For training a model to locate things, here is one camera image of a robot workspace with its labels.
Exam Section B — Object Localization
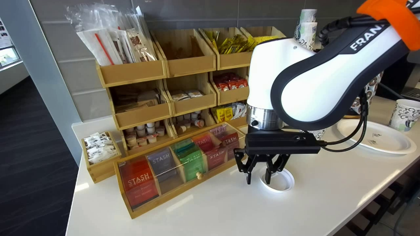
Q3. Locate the heap of yellow packets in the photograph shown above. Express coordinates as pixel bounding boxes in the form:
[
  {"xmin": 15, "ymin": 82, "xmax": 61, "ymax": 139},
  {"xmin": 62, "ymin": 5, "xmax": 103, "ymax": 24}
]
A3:
[{"xmin": 203, "ymin": 29, "xmax": 280, "ymax": 55}]

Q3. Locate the window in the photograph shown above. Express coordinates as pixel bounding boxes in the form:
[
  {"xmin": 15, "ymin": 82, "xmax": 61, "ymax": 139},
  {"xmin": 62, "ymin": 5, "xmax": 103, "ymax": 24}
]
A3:
[{"xmin": 0, "ymin": 18, "xmax": 22, "ymax": 69}]

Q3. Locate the bamboo tea box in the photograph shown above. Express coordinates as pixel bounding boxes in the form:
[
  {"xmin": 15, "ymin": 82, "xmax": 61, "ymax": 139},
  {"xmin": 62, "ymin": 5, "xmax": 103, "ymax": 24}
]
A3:
[{"xmin": 114, "ymin": 122, "xmax": 247, "ymax": 219}]

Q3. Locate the white paper plate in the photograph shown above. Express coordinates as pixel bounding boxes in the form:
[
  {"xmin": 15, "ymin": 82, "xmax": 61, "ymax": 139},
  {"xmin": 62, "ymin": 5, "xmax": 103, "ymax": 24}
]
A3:
[{"xmin": 336, "ymin": 119, "xmax": 417, "ymax": 155}]

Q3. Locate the white paper cup lid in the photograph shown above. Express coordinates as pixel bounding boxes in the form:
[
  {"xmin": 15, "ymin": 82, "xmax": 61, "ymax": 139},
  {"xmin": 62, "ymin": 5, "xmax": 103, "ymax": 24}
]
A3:
[{"xmin": 259, "ymin": 167, "xmax": 295, "ymax": 192}]

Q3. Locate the heap of red packets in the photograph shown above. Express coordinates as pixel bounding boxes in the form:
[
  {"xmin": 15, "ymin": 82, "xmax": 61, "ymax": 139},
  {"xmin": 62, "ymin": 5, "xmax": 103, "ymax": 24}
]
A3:
[{"xmin": 213, "ymin": 72, "xmax": 249, "ymax": 92}]

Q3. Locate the heap of wrapped straws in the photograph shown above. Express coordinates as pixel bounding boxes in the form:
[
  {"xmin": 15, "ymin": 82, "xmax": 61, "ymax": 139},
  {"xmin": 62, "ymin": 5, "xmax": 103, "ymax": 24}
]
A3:
[{"xmin": 65, "ymin": 3, "xmax": 158, "ymax": 67}]

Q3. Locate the row of green tea bags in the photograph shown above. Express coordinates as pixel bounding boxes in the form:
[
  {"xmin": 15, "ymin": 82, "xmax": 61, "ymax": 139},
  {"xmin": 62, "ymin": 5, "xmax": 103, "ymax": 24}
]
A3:
[{"xmin": 171, "ymin": 139, "xmax": 206, "ymax": 181}]

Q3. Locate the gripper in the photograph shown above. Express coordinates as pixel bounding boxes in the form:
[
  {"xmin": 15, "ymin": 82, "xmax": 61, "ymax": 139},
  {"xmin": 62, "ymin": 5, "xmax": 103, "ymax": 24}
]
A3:
[{"xmin": 234, "ymin": 126, "xmax": 291, "ymax": 185}]

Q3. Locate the row of dark red tea bags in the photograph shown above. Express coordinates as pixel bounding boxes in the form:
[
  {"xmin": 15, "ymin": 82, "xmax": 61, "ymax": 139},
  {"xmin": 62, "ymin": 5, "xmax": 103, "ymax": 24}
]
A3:
[{"xmin": 210, "ymin": 125, "xmax": 245, "ymax": 160}]

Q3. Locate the heap of brown packets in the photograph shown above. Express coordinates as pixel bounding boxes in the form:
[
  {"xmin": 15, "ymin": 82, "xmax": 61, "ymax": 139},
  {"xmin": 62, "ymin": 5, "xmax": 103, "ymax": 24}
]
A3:
[{"xmin": 113, "ymin": 90, "xmax": 161, "ymax": 114}]

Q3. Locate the row of purple tea bags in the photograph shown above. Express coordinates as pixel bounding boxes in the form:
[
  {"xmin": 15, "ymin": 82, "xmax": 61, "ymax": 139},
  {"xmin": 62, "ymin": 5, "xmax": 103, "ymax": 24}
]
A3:
[{"xmin": 146, "ymin": 149, "xmax": 178, "ymax": 182}]

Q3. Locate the black appliance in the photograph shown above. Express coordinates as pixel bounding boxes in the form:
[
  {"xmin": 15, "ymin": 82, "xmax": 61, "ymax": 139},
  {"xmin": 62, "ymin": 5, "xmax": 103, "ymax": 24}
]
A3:
[{"xmin": 377, "ymin": 54, "xmax": 420, "ymax": 100}]

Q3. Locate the stack of patterned paper cups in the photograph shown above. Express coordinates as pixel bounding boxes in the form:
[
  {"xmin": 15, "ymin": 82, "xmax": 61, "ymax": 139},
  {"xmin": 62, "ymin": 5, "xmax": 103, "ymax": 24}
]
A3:
[
  {"xmin": 294, "ymin": 9, "xmax": 318, "ymax": 51},
  {"xmin": 350, "ymin": 71, "xmax": 384, "ymax": 115}
]

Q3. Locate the row of yellow tea packets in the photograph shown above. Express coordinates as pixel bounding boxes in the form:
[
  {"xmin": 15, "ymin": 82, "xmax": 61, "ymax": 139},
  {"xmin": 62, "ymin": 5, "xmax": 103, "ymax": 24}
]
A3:
[{"xmin": 211, "ymin": 102, "xmax": 247, "ymax": 123}]

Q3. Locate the small bamboo box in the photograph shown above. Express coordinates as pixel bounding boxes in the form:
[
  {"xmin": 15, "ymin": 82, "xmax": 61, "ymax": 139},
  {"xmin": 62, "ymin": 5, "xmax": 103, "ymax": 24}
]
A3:
[{"xmin": 81, "ymin": 131, "xmax": 123, "ymax": 184}]

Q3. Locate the heap of creamer cups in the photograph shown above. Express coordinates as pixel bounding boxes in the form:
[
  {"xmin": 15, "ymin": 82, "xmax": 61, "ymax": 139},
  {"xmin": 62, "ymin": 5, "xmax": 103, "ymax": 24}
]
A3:
[
  {"xmin": 124, "ymin": 120, "xmax": 166, "ymax": 148},
  {"xmin": 175, "ymin": 110, "xmax": 206, "ymax": 134}
]

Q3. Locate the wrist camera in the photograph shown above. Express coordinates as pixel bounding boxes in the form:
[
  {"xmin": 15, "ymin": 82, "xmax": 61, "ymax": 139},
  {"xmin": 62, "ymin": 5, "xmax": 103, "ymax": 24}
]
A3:
[{"xmin": 245, "ymin": 130, "xmax": 321, "ymax": 155}]

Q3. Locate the patterned paper cup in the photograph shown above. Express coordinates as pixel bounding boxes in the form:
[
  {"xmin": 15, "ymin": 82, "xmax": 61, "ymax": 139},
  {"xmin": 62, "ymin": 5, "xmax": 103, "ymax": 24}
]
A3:
[
  {"xmin": 304, "ymin": 128, "xmax": 326, "ymax": 140},
  {"xmin": 389, "ymin": 99, "xmax": 420, "ymax": 132}
]

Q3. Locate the clear tea box lid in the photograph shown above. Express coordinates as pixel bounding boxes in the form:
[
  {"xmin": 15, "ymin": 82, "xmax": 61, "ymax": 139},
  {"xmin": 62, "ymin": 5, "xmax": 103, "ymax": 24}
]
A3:
[{"xmin": 117, "ymin": 123, "xmax": 246, "ymax": 210}]

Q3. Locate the bamboo bin organizer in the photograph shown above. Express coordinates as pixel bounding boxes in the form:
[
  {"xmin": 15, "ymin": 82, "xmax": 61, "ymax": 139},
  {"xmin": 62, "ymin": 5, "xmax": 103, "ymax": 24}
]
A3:
[{"xmin": 95, "ymin": 26, "xmax": 286, "ymax": 156}]

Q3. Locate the heap of white sugar packets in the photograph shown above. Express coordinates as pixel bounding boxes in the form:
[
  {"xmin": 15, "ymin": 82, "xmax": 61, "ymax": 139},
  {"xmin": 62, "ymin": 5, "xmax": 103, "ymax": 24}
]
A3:
[{"xmin": 83, "ymin": 132, "xmax": 118, "ymax": 164}]

